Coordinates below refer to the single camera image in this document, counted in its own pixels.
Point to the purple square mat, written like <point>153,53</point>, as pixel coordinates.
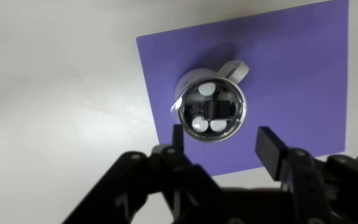
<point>295,75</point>

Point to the clear flask lid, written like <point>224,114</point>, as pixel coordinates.
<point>211,109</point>

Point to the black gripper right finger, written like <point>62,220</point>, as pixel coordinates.
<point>303,174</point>

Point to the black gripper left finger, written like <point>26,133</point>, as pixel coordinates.
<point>174,178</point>

